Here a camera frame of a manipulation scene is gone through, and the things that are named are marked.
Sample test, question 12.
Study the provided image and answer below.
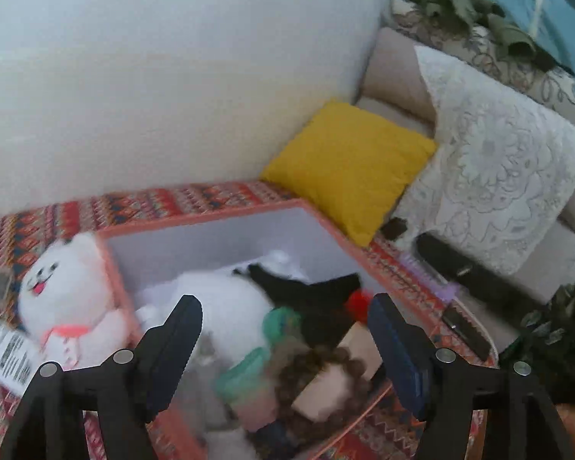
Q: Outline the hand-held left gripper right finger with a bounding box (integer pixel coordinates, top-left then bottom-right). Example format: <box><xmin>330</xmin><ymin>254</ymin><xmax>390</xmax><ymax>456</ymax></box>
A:
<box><xmin>366</xmin><ymin>292</ymin><xmax>575</xmax><ymax>460</ymax></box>

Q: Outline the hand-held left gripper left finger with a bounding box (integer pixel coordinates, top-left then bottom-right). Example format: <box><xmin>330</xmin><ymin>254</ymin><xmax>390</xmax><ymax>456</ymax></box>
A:
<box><xmin>0</xmin><ymin>294</ymin><xmax>204</xmax><ymax>460</ymax></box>

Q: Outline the red pompom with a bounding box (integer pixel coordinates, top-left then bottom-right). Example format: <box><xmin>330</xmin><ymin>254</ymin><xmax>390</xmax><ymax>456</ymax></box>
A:
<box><xmin>344</xmin><ymin>289</ymin><xmax>371</xmax><ymax>321</ymax></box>

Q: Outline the large white plush toy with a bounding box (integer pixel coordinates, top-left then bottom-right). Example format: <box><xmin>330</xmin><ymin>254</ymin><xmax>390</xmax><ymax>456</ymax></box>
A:
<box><xmin>136</xmin><ymin>249</ymin><xmax>312</xmax><ymax>460</ymax></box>

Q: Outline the beige small box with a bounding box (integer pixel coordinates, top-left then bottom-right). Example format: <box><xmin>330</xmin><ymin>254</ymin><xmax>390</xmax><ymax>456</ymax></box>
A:
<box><xmin>291</xmin><ymin>322</ymin><xmax>380</xmax><ymax>419</ymax></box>

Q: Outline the black fuzzy cloth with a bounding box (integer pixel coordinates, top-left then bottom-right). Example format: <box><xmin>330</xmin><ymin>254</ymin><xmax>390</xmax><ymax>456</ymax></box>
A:
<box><xmin>246</xmin><ymin>263</ymin><xmax>366</xmax><ymax>347</ymax></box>

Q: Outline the pink cardboard box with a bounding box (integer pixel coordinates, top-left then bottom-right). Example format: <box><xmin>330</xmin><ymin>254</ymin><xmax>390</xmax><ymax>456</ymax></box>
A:
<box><xmin>95</xmin><ymin>199</ymin><xmax>500</xmax><ymax>460</ymax></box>

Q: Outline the black remote control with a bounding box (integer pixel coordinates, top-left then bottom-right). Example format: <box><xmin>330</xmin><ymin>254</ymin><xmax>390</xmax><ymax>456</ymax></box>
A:
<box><xmin>440</xmin><ymin>306</ymin><xmax>493</xmax><ymax>361</ymax></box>

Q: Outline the long black case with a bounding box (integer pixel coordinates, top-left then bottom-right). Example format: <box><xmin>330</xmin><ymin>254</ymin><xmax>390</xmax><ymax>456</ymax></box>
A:
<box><xmin>416</xmin><ymin>231</ymin><xmax>553</xmax><ymax>308</ymax></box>

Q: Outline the white bear plush toy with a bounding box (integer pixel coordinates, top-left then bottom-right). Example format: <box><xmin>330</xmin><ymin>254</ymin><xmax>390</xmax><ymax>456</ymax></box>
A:
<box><xmin>17</xmin><ymin>231</ymin><xmax>136</xmax><ymax>371</ymax></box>

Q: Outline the small black object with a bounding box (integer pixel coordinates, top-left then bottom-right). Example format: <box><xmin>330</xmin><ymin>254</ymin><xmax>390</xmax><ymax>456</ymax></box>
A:
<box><xmin>380</xmin><ymin>217</ymin><xmax>409</xmax><ymax>241</ymax></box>

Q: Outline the white printed tag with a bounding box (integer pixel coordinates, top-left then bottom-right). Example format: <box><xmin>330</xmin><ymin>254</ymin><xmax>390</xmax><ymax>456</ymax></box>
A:
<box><xmin>0</xmin><ymin>317</ymin><xmax>45</xmax><ymax>385</ymax></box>

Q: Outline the red patterned blanket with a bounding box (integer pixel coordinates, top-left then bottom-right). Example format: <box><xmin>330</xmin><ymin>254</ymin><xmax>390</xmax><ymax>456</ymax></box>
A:
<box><xmin>0</xmin><ymin>179</ymin><xmax>500</xmax><ymax>460</ymax></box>

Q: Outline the yellow cushion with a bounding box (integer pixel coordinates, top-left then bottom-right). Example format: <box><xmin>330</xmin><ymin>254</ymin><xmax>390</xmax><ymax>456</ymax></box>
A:
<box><xmin>260</xmin><ymin>97</ymin><xmax>438</xmax><ymax>248</ymax></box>

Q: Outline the white lace cloth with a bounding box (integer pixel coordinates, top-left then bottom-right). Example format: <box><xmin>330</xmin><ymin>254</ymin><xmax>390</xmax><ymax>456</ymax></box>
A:
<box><xmin>392</xmin><ymin>44</ymin><xmax>575</xmax><ymax>294</ymax></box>

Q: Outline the beige sofa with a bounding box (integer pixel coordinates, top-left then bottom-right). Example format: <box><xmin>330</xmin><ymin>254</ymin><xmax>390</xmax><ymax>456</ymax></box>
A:
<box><xmin>356</xmin><ymin>25</ymin><xmax>575</xmax><ymax>307</ymax></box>

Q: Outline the floral patterned cloth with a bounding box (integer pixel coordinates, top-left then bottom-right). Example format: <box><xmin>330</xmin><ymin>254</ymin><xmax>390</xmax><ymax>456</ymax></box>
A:
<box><xmin>387</xmin><ymin>0</ymin><xmax>575</xmax><ymax>132</ymax></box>

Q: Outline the olive green cloth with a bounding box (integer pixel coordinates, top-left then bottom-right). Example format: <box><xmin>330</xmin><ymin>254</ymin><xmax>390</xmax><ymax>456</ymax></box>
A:
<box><xmin>399</xmin><ymin>0</ymin><xmax>562</xmax><ymax>71</ymax></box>

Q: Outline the blue cloth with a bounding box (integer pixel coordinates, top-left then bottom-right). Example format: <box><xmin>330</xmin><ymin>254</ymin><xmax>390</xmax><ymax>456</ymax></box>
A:
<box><xmin>432</xmin><ymin>0</ymin><xmax>575</xmax><ymax>78</ymax></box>

